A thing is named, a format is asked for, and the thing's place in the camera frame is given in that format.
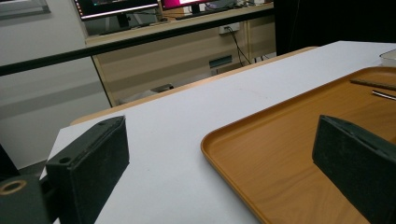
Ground white table board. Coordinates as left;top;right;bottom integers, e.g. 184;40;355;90
40;40;396;224

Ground brown wooden tray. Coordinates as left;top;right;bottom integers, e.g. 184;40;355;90
200;65;396;224

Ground black horizontal bar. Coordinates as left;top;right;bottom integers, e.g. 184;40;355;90
0;7;275;77

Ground light wooden desk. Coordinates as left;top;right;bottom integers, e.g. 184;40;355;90
84;2;276;107

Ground white power outlet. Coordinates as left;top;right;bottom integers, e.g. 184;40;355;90
219;21;241;35

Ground pink screen monitor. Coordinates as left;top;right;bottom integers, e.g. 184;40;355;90
160;0;219;15

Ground metal spoon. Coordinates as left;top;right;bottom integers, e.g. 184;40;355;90
371;90;396;102

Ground dark brown chopstick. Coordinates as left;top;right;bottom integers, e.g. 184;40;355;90
350;80;396;92
349;77;396;90

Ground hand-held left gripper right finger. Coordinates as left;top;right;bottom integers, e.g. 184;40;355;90
312;114;396;224

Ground dark chair base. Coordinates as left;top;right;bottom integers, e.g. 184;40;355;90
150;83;175;93

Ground black desk cables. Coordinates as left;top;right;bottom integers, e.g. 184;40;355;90
226;27;254;65

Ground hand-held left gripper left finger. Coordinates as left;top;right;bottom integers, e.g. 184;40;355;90
46;115;131;224

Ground dark screen monitor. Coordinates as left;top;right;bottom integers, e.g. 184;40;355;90
73;0;161;29

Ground light wooden table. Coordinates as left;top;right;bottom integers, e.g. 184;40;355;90
69;46;318;126

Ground white cabinet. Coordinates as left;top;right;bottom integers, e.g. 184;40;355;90
0;0;114;171

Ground black curtain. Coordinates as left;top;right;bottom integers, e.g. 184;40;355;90
273;0;396;57

